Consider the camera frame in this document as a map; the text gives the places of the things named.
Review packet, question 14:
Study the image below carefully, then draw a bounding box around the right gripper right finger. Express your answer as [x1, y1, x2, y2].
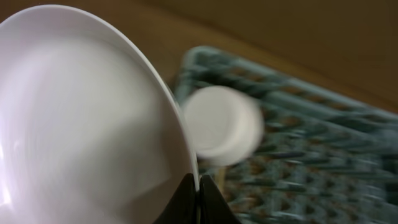
[199, 175, 241, 224]

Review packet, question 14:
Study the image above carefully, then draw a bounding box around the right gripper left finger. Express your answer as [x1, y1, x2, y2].
[154, 173, 197, 224]

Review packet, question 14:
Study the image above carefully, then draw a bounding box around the pale green cup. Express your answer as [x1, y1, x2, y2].
[182, 86, 264, 166]

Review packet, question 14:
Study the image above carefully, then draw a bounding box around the large pink plate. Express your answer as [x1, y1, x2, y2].
[1, 5, 198, 223]

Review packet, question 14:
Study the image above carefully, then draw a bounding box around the wooden chopstick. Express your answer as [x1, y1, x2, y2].
[215, 167, 226, 194]

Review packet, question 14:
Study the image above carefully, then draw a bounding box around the grey dishwasher rack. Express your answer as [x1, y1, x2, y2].
[175, 46, 397, 223]

